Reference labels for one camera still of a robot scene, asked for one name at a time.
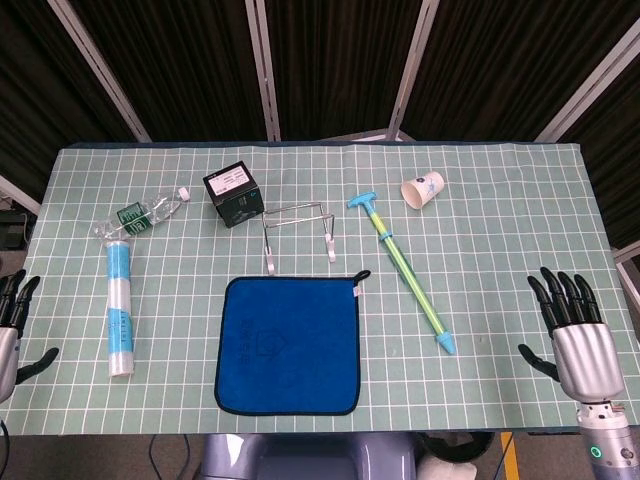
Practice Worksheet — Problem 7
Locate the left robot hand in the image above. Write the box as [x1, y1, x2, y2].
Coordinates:
[0, 268, 60, 404]

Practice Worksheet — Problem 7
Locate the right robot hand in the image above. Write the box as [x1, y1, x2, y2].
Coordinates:
[517, 266, 626, 403]

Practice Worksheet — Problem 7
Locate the blue microfiber cloth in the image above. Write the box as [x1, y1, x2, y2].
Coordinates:
[214, 270, 372, 417]

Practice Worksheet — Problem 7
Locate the blue white plastic bag roll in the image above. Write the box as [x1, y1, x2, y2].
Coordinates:
[106, 238, 137, 379]

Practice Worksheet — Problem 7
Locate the green checked tablecloth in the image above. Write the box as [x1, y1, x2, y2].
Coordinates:
[0, 141, 640, 437]

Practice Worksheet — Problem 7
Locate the black round floor object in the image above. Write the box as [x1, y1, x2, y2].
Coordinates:
[423, 431, 495, 462]

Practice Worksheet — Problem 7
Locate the clear plastic water bottle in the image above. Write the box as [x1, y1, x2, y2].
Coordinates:
[92, 186, 192, 241]

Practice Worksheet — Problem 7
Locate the blue green water pump toy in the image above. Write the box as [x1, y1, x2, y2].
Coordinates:
[347, 192, 458, 356]

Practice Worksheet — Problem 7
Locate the white paper cup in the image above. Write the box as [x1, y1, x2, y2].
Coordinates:
[400, 170, 446, 210]

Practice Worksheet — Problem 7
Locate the black cardboard box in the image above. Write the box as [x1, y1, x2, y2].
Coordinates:
[202, 160, 265, 229]

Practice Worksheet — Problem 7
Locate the grey-blue robot torso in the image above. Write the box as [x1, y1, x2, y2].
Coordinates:
[199, 432, 419, 480]

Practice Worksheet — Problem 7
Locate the black floor cable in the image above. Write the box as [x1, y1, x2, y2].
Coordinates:
[148, 433, 192, 480]

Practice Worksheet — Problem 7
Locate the white partition frame post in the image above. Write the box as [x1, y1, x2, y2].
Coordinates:
[533, 22, 640, 144]
[47, 0, 152, 143]
[387, 0, 441, 142]
[244, 0, 283, 142]

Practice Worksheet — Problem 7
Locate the metal wire stand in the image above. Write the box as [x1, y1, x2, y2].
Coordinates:
[261, 200, 337, 277]

